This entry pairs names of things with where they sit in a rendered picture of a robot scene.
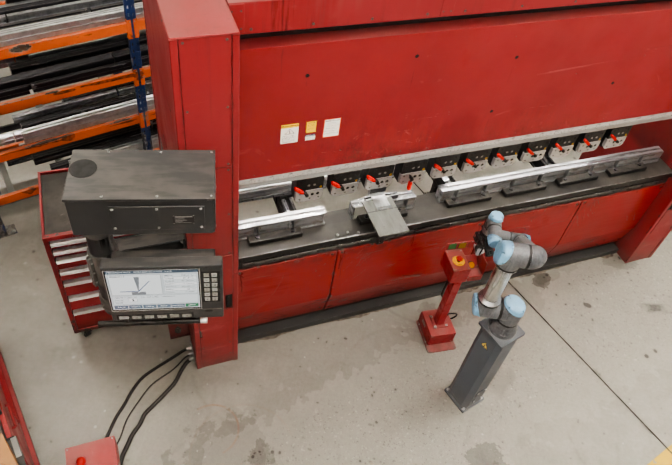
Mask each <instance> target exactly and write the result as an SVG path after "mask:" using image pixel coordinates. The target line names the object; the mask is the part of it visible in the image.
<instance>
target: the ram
mask: <svg viewBox="0 0 672 465"><path fill-rule="evenodd" d="M668 112H672V0H669V1H657V2H646V3H635V4H624V5H613V6H602V7H591V8H580V9H569V10H558V11H546V12H535V13H524V14H513V15H502V16H491V17H480V18H469V19H458V20H447V21H436V22H424V23H413V24H402V25H391V26H380V27H369V28H358V29H347V30H336V31H325V32H314V33H302V34H291V35H280V36H269V37H258V38H247V39H240V91H239V181H242V180H248V179H254V178H261V177H267V176H273V175H279V174H286V173H292V172H298V171H304V170H311V169H317V168H323V167H330V166H336V165H342V164H348V163H355V162H361V161H367V160H373V159H380V158H386V157H392V156H398V155H405V154H411V153H417V152H423V151H430V150H436V149H442V148H448V147H455V146H461V145H467V144H473V143H480V142H486V141H492V140H499V139H505V138H511V137H517V136H524V135H530V134H536V133H542V132H549V131H555V130H561V129H567V128H574V127H580V126H586V125H592V124H599V123H605V122H611V121H617V120H624V119H630V118H636V117H642V116H649V115H655V114H661V113H668ZM333 118H341V124H340V130H339V136H332V137H325V138H322V135H323V128H324V120H326V119H333ZM667 119H672V116H665V117H659V118H653V119H647V120H641V121H635V122H628V123H622V124H616V125H610V126H604V127H598V128H591V129H585V130H579V131H573V132H567V133H560V134H554V135H548V136H542V137H536V138H530V139H523V140H517V141H511V142H505V143H499V144H493V145H486V146H480V147H474V148H468V149H462V150H456V151H449V152H443V153H437V154H431V155H425V156H419V157H412V158H406V159H400V160H394V161H388V162H381V163H375V164H369V165H363V166H357V167H351V168H344V169H338V170H332V171H326V172H320V173H314V174H307V175H301V176H295V177H289V178H283V179H277V180H270V181H264V182H258V183H252V184H246V185H240V186H239V190H240V189H246V188H252V187H258V186H264V185H270V184H276V183H282V182H289V181H295V180H301V179H307V178H313V177H319V176H325V175H331V174H337V173H343V172H349V171H356V170H362V169H368V168H374V167H380V166H386V165H392V164H398V163H404V162H410V161H417V160H423V159H429V158H435V157H441V156H447V155H453V154H459V153H465V152H471V151H478V150H484V149H490V148H496V147H502V146H508V145H514V144H520V143H526V142H532V141H539V140H545V139H551V138H557V137H563V136H569V135H575V134H581V133H587V132H593V131H599V130H606V129H612V128H618V127H624V126H630V125H636V124H642V123H648V122H654V121H660V120H667ZM310 121H317V125H316V132H310V133H306V125H307V122H310ZM296 123H299V130H298V140H297V142H293V143H286V144H280V139H281V125H289V124H296ZM311 134H315V139H313V140H306V141H305V135H311Z"/></svg>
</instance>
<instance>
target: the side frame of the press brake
mask: <svg viewBox="0 0 672 465"><path fill-rule="evenodd" d="M142 2H143V11H144V19H145V28H146V36H147V45H148V54H149V62H150V71H151V80H152V88H153V97H154V105H155V114H156V123H157V131H158V140H159V148H160V150H215V160H216V162H215V174H216V230H215V232H213V233H187V234H184V236H185V242H186V248H184V249H215V256H222V257H223V291H224V316H223V317H208V323H199V324H196V323H192V324H188V326H189V330H190V338H191V342H192V347H193V351H194V355H195V360H196V366H197V369H201V368H203V367H207V366H211V365H215V364H219V363H223V362H227V361H231V360H237V359H238V240H239V91H240V32H239V29H238V27H237V25H236V23H235V20H234V18H233V16H232V13H231V11H230V9H229V7H228V4H227V2H226V0H142Z"/></svg>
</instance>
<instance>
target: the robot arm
mask: <svg viewBox="0 0 672 465"><path fill-rule="evenodd" d="M503 219H504V215H503V214H502V213H501V212H500V211H496V210H495V211H492V212H491V213H490V215H489V216H488V219H487V220H486V222H485V224H484V225H482V226H481V227H482V230H481V231H476V232H475V234H476V236H475V234H474V236H475V237H474V236H473V238H474V241H475V243H477V245H476V244H474V249H475V254H476V256H479V255H481V254H483V253H484V252H485V256H486V257H491V256H493V261H494V263H495V265H496V266H495V268H494V270H493V272H492V274H491V276H490V278H489V280H488V282H487V284H486V286H485V288H483V289H481V290H480V292H479V293H474V294H473V298H472V313H473V315H475V316H479V317H486V318H490V320H489V322H488V327H489V330H490V332H491V333H492V334H493V335H494V336H495V337H497V338H499V339H502V340H509V339H512V338H513V337H514V336H515V335H516V333H517V329H518V328H517V325H518V323H519V321H520V319H521V318H522V316H523V315H524V312H525V310H526V306H525V303H524V301H523V300H522V299H521V298H520V297H518V296H516V295H513V294H511V295H508V296H506V297H505V298H504V297H501V294H502V292H503V290H504V289H505V287H506V285H507V283H508V281H509V279H510V277H511V275H512V274H513V273H516V272H517V271H518V269H519V268H523V269H529V270H533V269H538V268H540V267H542V266H543V265H544V264H545V263H546V261H547V252H546V250H545V249H544V248H543V247H541V246H539V245H535V244H534V243H533V242H532V241H531V237H530V235H527V234H521V233H516V232H510V231H504V230H502V222H503ZM493 248H495V251H494V249H493Z"/></svg>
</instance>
